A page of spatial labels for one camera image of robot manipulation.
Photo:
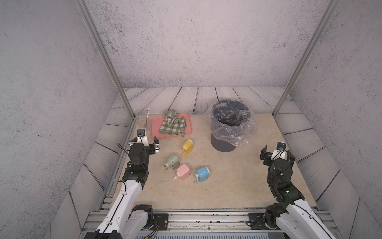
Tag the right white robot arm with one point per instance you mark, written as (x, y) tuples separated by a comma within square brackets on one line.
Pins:
[(292, 213)]

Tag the metal frame post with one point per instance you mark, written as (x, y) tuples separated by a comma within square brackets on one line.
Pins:
[(87, 18), (317, 34)]

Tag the ribbed grey cup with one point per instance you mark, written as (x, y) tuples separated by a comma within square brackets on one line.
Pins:
[(171, 117)]

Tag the blue pencil sharpener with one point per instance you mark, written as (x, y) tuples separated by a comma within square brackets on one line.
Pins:
[(202, 174)]

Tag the left metal frame post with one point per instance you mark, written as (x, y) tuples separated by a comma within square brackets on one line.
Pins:
[(87, 18)]

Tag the green white pencil sharpener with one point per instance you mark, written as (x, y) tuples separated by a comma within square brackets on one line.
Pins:
[(172, 163)]

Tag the pink plastic tray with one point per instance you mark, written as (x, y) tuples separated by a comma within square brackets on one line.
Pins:
[(157, 121)]

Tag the clear plastic bin liner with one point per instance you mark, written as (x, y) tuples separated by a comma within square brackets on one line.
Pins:
[(253, 124)]

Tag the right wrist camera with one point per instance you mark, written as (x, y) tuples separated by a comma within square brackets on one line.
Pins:
[(280, 151)]

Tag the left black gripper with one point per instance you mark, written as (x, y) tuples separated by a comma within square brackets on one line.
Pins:
[(151, 149)]

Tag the clear glass with stick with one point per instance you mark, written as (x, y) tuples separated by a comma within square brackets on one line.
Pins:
[(144, 121)]

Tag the dark grey trash bin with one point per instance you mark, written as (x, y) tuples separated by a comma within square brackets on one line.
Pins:
[(229, 124)]

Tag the green checkered cloth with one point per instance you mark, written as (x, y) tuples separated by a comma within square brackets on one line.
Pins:
[(176, 128)]

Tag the pink pencil sharpener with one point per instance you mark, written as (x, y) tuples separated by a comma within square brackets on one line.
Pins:
[(182, 172)]

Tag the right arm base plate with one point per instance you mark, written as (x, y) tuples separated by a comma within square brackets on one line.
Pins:
[(259, 221)]

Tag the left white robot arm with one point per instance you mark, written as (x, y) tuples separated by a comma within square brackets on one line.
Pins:
[(125, 220)]

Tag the right metal frame post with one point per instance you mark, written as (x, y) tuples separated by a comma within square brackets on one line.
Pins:
[(317, 34)]

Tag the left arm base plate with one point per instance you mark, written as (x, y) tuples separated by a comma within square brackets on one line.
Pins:
[(157, 222)]

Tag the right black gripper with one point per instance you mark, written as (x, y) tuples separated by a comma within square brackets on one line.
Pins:
[(267, 155)]

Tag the aluminium mounting rail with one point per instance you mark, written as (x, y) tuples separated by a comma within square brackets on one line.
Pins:
[(213, 224)]

